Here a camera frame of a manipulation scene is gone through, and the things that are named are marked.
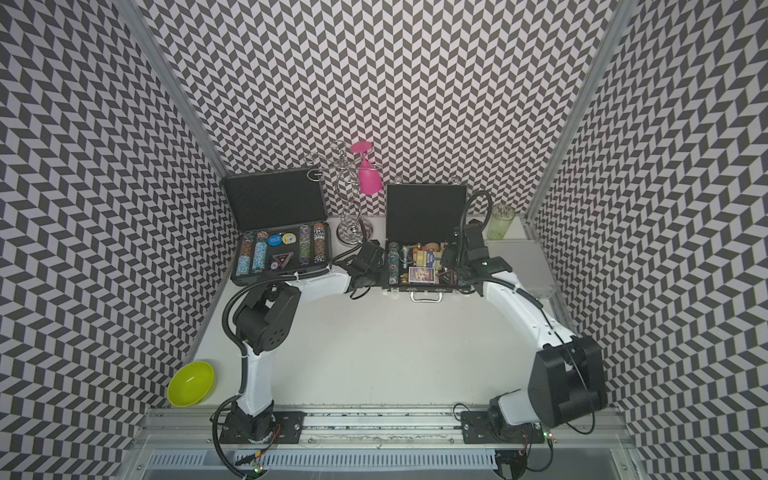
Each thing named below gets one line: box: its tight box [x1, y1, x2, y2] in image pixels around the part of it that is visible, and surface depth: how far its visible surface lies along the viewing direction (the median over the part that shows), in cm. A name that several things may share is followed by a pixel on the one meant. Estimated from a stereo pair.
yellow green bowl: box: [167, 360, 215, 408], surface depth 78 cm
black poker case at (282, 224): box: [221, 168, 333, 286], surface depth 107 cm
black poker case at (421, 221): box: [383, 184, 468, 302], surface depth 105 cm
